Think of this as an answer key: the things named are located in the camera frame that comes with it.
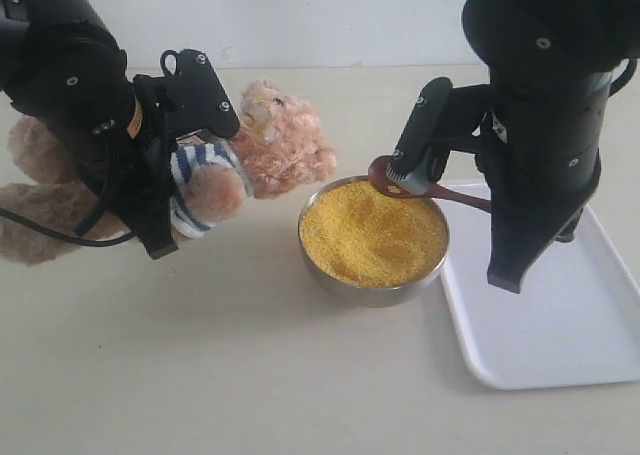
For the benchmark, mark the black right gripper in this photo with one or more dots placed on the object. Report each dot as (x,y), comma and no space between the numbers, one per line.
(534,131)

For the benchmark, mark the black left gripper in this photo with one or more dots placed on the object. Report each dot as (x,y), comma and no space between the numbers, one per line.
(84,120)

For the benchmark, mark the dark brown wooden spoon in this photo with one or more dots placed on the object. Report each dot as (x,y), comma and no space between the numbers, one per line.
(379,179)

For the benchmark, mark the tan teddy bear striped sweater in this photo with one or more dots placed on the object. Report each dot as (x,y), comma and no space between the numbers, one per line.
(279,147)

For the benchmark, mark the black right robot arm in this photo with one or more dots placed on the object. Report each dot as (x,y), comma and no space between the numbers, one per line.
(592,33)

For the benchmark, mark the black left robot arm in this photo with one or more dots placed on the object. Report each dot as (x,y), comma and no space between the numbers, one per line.
(26,23)

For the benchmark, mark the steel bowl of yellow millet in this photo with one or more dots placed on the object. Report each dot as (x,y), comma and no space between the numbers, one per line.
(370,250)

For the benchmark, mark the white rectangular plastic tray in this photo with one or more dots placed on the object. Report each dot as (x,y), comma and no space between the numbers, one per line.
(574,323)

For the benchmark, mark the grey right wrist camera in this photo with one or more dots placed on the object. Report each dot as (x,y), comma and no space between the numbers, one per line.
(429,171)

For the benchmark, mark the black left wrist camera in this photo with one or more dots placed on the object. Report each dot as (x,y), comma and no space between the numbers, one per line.
(188,97)

